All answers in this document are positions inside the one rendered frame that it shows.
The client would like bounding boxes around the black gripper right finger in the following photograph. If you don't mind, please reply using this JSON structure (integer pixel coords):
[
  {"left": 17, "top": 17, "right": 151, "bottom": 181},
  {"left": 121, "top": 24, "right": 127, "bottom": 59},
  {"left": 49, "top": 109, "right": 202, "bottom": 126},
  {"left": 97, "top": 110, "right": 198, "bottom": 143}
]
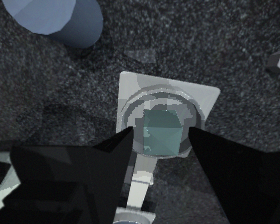
[{"left": 188, "top": 127, "right": 280, "bottom": 224}]

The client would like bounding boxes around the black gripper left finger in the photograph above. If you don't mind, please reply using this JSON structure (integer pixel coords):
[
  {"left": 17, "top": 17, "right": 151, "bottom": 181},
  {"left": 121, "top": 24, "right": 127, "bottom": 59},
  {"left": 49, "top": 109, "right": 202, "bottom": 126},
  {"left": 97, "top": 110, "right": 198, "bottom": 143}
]
[{"left": 9, "top": 126, "right": 134, "bottom": 224}]

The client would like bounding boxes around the teal cube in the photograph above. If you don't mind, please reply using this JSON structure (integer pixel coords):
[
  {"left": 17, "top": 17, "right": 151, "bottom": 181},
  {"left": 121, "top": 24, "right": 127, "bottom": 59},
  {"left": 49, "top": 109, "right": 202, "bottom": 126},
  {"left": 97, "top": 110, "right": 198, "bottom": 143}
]
[{"left": 143, "top": 110, "right": 183, "bottom": 156}]

